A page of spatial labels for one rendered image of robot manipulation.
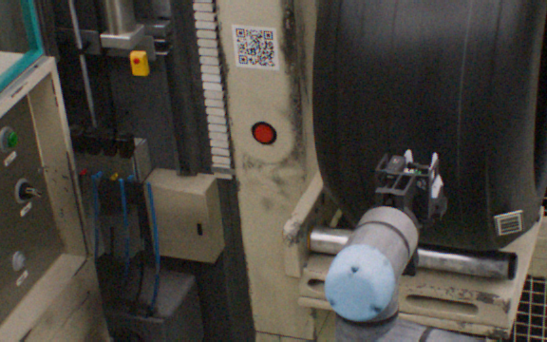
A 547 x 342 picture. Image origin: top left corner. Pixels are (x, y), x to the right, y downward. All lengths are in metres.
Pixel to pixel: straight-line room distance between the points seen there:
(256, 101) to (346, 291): 0.67
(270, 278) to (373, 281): 0.84
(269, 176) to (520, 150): 0.53
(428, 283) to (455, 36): 0.50
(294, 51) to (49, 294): 0.56
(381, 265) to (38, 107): 0.74
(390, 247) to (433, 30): 0.36
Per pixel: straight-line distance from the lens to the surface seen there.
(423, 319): 1.93
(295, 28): 1.84
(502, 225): 1.70
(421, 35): 1.57
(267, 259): 2.09
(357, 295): 1.30
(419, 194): 1.47
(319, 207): 1.98
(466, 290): 1.89
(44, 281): 1.95
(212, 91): 1.95
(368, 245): 1.32
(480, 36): 1.56
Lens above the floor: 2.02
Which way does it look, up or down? 32 degrees down
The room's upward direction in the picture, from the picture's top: 5 degrees counter-clockwise
